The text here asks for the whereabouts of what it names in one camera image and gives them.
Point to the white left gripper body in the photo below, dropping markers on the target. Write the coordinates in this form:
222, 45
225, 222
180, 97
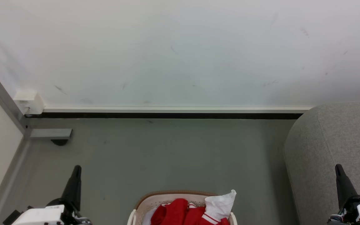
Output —
39, 216

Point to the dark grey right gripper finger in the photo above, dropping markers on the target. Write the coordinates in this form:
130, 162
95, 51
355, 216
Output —
344, 186

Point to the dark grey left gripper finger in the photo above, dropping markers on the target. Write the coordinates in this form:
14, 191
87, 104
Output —
73, 187

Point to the red garment with navy print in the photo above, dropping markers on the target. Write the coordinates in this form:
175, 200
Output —
170, 213

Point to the red jacket with white sleeves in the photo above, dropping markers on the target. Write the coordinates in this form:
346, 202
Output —
220, 204

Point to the grey fabric sofa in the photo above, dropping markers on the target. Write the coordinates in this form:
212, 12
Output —
330, 140

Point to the black caster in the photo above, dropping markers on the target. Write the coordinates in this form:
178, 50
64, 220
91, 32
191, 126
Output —
59, 142

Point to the beige plastic laundry basket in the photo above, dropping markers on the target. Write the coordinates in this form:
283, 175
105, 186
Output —
155, 201

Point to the white junction box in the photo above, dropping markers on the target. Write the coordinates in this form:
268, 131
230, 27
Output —
30, 101

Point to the grey metal frame foot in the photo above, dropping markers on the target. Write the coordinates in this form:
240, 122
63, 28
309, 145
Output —
50, 133

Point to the grey metal partition frame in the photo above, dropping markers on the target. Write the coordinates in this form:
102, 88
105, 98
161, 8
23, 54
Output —
2, 93

